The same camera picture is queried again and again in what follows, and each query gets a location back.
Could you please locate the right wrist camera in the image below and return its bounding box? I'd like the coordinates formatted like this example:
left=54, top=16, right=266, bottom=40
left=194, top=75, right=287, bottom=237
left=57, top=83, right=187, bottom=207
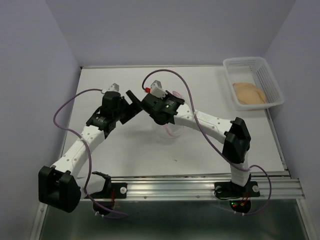
left=145, top=80, right=167, bottom=99

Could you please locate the white mesh laundry bag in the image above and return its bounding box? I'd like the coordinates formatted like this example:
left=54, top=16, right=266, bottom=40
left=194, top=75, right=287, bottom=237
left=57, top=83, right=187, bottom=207
left=159, top=90, right=186, bottom=141

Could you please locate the white plastic basket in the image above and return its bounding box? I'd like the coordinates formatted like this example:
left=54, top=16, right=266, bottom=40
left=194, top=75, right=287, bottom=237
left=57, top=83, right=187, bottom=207
left=223, top=56, right=285, bottom=111

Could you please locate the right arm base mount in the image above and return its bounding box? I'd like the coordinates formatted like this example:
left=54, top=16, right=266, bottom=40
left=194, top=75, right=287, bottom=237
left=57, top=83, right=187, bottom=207
left=213, top=181, right=261, bottom=200

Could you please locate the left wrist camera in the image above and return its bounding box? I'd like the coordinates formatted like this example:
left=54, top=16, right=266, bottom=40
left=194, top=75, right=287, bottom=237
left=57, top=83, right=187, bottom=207
left=107, top=83, right=120, bottom=92

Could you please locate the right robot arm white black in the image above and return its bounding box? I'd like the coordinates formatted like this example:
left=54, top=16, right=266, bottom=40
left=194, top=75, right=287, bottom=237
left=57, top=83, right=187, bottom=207
left=141, top=92, right=251, bottom=195

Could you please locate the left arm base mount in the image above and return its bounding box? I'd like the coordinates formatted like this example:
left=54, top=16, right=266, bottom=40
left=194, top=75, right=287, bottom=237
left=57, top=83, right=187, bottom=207
left=86, top=171, right=128, bottom=199

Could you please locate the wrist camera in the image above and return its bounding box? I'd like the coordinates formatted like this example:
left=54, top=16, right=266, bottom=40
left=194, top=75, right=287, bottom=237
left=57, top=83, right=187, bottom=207
left=107, top=83, right=120, bottom=92
left=145, top=80, right=167, bottom=99

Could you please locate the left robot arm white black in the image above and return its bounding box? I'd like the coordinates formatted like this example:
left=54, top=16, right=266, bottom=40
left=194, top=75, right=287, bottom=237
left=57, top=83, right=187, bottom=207
left=38, top=89, right=142, bottom=213

